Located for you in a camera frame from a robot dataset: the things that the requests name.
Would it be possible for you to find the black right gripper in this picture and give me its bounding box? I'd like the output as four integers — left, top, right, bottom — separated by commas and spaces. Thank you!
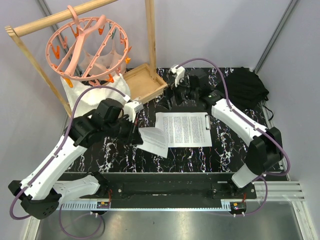
157, 75, 199, 111

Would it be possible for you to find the pink round clip hanger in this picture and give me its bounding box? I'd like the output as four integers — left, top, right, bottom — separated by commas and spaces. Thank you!
45, 5, 132, 88

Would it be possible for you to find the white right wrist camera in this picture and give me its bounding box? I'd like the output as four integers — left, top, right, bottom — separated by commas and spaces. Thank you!
169, 65, 185, 87

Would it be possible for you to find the aluminium rail frame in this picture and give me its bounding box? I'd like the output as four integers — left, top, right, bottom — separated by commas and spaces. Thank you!
24, 176, 318, 240

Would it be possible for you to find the printed paper sheet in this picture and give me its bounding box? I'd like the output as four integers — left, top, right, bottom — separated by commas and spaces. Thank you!
155, 112, 208, 148
137, 127, 169, 158

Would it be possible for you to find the black cloth bundle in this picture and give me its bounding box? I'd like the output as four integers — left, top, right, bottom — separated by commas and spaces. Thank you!
225, 67, 269, 111

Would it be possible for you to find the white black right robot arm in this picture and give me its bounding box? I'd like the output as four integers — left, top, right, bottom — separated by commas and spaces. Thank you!
160, 69, 284, 199

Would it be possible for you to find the wooden drying rack frame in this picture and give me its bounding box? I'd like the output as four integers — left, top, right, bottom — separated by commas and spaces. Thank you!
0, 0, 167, 115

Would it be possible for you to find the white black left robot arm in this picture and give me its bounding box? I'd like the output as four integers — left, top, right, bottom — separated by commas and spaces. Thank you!
8, 98, 143, 220

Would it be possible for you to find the black marble pattern mat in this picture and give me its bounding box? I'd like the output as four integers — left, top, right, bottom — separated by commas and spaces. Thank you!
48, 66, 291, 181

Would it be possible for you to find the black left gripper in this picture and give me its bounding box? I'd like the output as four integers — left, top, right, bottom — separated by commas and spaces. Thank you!
104, 114, 144, 146

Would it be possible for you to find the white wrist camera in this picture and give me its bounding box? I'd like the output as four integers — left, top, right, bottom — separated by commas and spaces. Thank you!
123, 100, 144, 123
169, 65, 185, 87

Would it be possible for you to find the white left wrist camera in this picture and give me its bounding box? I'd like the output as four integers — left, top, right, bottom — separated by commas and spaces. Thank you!
123, 100, 144, 123

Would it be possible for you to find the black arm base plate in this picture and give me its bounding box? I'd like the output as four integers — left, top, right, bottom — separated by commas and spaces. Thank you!
102, 172, 257, 200

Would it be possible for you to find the white towel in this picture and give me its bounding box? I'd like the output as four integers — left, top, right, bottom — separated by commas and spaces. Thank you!
60, 75, 131, 118

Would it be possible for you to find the sheer pink mesh garment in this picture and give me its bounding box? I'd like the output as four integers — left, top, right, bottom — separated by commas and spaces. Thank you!
78, 40, 122, 75

